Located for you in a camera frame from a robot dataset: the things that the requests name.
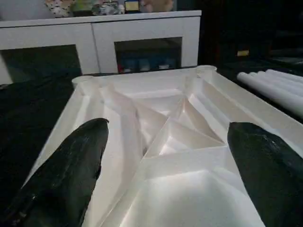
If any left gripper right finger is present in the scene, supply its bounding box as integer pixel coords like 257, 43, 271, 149
227, 122, 303, 227

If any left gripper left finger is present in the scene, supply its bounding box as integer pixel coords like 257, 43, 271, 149
0, 117, 110, 227

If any white plastic table top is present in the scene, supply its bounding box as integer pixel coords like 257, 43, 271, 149
26, 65, 303, 227

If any black work mat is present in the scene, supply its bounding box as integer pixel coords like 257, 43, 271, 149
0, 56, 303, 213

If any white glass door cabinet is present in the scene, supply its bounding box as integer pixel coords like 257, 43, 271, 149
0, 9, 202, 85

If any spotted white plush toy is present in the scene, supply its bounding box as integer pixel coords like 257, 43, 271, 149
45, 0, 76, 17

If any blue yellow box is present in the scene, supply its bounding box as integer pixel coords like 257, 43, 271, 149
125, 1, 140, 12

